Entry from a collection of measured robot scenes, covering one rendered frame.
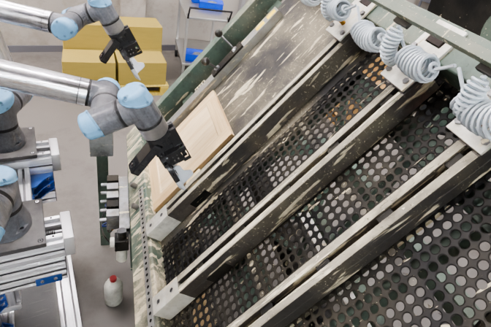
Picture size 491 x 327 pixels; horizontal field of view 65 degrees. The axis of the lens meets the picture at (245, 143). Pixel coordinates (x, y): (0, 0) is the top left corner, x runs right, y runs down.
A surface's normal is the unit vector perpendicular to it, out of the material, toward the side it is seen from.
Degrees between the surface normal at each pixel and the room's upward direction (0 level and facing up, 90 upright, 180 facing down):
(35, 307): 0
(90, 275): 0
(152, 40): 90
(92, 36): 90
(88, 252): 0
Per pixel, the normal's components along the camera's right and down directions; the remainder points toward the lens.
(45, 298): 0.17, -0.82
